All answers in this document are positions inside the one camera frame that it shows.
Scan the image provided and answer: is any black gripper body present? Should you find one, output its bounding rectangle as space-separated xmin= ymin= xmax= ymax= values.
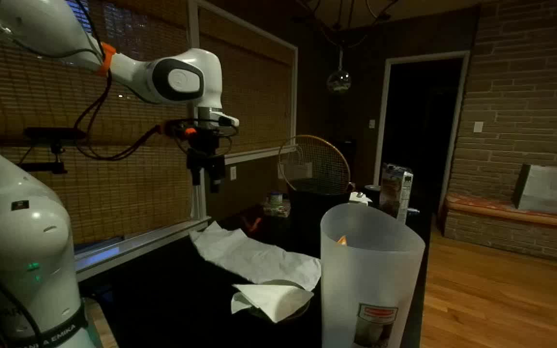
xmin=184 ymin=134 xmax=231 ymax=179

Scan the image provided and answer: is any small white cloth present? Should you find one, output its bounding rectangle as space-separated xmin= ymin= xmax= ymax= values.
xmin=229 ymin=281 xmax=316 ymax=326

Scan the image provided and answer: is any large white cloth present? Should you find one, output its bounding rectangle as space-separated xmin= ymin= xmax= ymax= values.
xmin=188 ymin=221 xmax=325 ymax=295

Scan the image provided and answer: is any orange pen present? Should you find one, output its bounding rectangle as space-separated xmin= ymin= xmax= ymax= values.
xmin=242 ymin=215 xmax=265 ymax=237

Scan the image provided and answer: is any woven bamboo window blind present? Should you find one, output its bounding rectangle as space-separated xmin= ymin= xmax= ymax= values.
xmin=0 ymin=0 xmax=196 ymax=248
xmin=198 ymin=7 xmax=296 ymax=157

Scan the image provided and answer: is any hanging glass globe lamp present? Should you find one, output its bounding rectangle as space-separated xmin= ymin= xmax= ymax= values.
xmin=325 ymin=47 xmax=356 ymax=95

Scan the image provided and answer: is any printed cardboard box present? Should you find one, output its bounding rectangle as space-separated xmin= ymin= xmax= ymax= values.
xmin=380 ymin=163 xmax=416 ymax=225

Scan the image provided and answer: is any wooden hearth bench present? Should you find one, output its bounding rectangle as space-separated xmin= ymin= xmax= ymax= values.
xmin=443 ymin=194 xmax=557 ymax=237

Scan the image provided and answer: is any white leaning board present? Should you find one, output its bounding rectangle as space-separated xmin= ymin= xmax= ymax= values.
xmin=515 ymin=163 xmax=557 ymax=215

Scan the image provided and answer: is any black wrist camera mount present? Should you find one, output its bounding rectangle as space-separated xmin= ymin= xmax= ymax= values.
xmin=161 ymin=117 xmax=240 ymax=142

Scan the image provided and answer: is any black bin with hoop handle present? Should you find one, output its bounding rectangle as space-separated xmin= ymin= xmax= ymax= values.
xmin=289 ymin=132 xmax=356 ymax=262

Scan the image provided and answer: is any white window frame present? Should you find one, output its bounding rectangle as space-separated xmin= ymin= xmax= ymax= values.
xmin=186 ymin=0 xmax=302 ymax=221

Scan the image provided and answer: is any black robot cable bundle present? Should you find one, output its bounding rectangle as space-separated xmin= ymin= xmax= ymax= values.
xmin=72 ymin=68 xmax=169 ymax=163

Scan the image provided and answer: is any orange cable strap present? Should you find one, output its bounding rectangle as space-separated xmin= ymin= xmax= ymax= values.
xmin=95 ymin=41 xmax=118 ymax=80

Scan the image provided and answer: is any black camera on stand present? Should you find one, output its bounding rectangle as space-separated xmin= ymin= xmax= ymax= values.
xmin=16 ymin=126 xmax=91 ymax=177

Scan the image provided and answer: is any white door frame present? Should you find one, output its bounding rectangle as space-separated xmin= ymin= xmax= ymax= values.
xmin=372 ymin=51 xmax=472 ymax=210

